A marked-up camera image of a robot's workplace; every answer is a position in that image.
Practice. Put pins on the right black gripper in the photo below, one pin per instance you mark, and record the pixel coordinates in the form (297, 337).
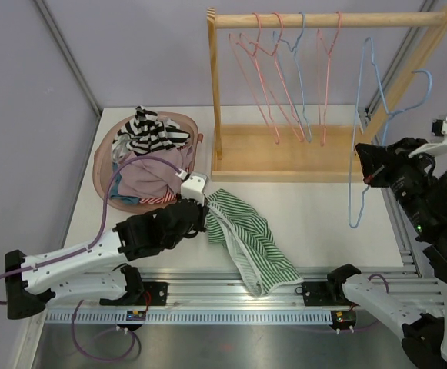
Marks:
(373, 158)

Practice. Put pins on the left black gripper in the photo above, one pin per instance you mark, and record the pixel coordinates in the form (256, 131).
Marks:
(200, 226)

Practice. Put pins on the red white striped tank top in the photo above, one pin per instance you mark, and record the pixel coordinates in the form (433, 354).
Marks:
(166, 198)

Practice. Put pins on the green white striped tank top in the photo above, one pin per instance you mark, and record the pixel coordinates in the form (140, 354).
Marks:
(247, 237)

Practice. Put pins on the pink wire hanger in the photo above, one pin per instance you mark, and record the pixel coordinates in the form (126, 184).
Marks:
(324, 59)
(254, 77)
(281, 77)

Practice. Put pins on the mauve tank top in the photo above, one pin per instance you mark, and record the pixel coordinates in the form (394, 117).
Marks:
(152, 179)

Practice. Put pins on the teal tank top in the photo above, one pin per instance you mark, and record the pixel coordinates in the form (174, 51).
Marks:
(114, 194)

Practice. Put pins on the black white striped tank top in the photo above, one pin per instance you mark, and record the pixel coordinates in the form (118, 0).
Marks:
(145, 133)

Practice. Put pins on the light blue wire hanger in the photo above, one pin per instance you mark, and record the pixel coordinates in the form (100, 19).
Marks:
(299, 116)

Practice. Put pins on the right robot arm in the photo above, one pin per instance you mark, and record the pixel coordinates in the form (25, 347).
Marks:
(423, 336)

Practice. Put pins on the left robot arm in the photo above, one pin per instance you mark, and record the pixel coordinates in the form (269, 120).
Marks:
(31, 281)

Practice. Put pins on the wooden clothes rack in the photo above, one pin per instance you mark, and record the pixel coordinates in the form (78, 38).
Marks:
(264, 153)

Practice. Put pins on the pink plastic basin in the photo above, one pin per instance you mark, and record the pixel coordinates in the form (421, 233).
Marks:
(102, 161)

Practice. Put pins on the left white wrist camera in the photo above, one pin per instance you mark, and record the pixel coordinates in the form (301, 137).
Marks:
(193, 186)

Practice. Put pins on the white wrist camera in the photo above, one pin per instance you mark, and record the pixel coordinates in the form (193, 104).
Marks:
(193, 186)
(438, 145)

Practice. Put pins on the aluminium mounting rail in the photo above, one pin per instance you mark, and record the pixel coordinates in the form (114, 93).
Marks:
(220, 289)

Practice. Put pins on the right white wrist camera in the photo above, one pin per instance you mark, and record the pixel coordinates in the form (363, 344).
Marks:
(438, 145)

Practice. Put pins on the white slotted cable duct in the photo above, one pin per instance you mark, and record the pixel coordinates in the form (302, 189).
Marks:
(123, 316)

